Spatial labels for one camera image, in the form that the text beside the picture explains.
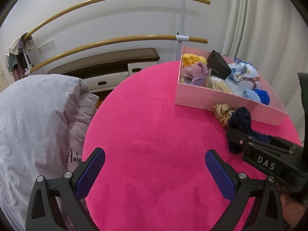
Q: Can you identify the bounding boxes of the short wooden barre rail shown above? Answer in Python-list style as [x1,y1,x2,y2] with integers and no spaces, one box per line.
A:
[29,35,208,74]

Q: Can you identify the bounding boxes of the white drawer cabinet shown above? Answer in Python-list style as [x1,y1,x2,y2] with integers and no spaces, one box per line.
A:
[85,61,157,93]

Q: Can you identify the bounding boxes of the white barre post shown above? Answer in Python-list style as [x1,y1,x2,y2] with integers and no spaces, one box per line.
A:
[175,0,192,60]

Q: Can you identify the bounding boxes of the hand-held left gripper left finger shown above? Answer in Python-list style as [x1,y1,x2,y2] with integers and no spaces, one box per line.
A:
[25,147,106,231]

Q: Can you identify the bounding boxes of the white blue floral cloth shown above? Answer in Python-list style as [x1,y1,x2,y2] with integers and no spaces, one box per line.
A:
[227,58,260,85]

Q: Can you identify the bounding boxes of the navy crocheted scrunchie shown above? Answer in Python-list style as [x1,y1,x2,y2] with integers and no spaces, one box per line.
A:
[226,106,271,154]

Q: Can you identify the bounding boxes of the light blue fluffy scrunchie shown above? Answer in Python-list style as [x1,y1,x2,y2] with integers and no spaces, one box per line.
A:
[243,89,261,103]

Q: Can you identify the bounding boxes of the clothes hanging on barre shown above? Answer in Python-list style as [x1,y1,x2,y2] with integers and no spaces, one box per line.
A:
[5,32,34,80]

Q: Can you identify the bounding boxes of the pink organza scrunchie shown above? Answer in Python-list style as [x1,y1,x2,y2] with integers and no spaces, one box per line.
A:
[180,62,212,86]

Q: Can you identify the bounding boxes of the small black box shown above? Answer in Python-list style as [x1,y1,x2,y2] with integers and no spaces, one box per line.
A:
[207,50,232,80]

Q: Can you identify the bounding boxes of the gold satin scrunchie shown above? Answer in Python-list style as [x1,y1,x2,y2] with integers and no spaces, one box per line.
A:
[212,103,235,127]

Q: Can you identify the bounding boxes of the cream curtain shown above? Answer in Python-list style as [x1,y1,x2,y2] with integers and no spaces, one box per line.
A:
[221,0,308,135]

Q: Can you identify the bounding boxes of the pink cardboard box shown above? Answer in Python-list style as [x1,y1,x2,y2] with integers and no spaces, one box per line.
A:
[174,46,288,126]

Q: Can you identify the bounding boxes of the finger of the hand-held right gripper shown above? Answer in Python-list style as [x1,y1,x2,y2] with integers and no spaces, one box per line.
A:
[226,127,304,156]

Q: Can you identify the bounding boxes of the bag of cotton swabs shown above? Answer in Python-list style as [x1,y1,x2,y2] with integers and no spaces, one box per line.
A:
[206,76,235,94]

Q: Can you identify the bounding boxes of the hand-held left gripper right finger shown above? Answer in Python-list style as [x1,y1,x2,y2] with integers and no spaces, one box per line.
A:
[205,149,284,231]

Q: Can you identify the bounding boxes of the yellow crocheted hat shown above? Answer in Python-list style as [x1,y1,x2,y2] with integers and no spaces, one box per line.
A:
[182,54,207,68]

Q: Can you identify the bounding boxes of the royal blue crocheted scrunchie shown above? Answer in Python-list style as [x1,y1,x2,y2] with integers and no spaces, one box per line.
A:
[254,89,270,105]

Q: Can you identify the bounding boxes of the pink tablecloth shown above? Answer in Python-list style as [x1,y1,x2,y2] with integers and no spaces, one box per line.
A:
[82,60,302,231]

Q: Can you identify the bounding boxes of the white wall socket strip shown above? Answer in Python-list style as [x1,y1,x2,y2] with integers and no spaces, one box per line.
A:
[38,40,55,53]

